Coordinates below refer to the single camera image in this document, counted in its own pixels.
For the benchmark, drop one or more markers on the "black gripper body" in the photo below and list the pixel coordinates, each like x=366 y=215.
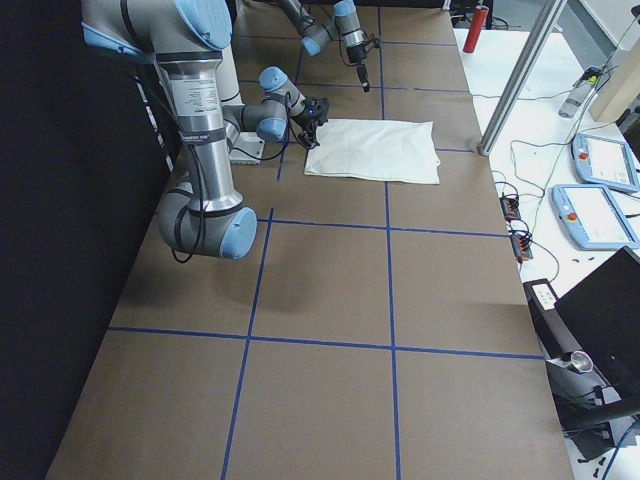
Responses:
x=356 y=54
x=308 y=121

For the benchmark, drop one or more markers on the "cream cat print t-shirt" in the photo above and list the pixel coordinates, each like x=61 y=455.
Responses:
x=376 y=150

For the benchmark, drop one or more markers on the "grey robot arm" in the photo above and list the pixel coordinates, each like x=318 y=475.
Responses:
x=185 y=40
x=343 y=26

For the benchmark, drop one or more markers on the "red cylindrical bottle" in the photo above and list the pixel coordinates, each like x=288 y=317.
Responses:
x=478 y=22

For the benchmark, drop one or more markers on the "black orange usb hub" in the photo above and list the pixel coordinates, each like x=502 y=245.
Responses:
x=510 y=208

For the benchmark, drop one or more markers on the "brown paper table cover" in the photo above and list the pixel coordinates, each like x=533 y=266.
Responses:
x=375 y=331

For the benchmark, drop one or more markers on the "wooden board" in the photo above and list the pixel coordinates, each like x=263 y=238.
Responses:
x=620 y=91

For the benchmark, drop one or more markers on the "far teach pendant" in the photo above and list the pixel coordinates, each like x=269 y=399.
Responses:
x=605 y=161

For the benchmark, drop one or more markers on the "teach pendant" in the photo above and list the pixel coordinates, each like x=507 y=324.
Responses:
x=605 y=161
x=592 y=218

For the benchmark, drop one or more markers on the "near teach pendant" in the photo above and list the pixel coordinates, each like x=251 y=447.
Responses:
x=592 y=218

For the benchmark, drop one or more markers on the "black box with white label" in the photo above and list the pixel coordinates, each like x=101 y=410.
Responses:
x=551 y=330

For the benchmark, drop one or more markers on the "black laptop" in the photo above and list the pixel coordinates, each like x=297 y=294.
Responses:
x=602 y=314

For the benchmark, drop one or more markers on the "steel cup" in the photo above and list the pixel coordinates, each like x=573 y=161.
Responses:
x=580 y=362

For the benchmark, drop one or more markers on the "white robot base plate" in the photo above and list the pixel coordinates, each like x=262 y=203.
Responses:
x=245 y=148

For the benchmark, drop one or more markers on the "aluminium frame post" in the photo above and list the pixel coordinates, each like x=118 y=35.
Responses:
x=532 y=48

